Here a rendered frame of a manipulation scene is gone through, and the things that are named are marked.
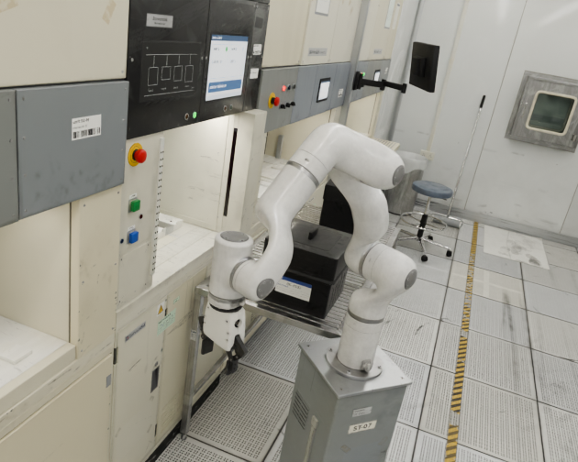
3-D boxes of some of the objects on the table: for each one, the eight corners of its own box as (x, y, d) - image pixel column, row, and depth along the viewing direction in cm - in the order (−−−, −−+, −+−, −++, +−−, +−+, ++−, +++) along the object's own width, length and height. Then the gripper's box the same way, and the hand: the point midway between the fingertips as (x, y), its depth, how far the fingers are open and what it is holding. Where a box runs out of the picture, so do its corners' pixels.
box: (369, 243, 277) (380, 197, 268) (316, 229, 283) (325, 184, 274) (376, 225, 303) (386, 183, 294) (327, 214, 309) (336, 171, 300)
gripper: (190, 285, 123) (183, 348, 129) (238, 321, 112) (228, 388, 118) (216, 278, 128) (208, 339, 134) (264, 312, 117) (254, 376, 123)
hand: (218, 358), depth 126 cm, fingers open, 8 cm apart
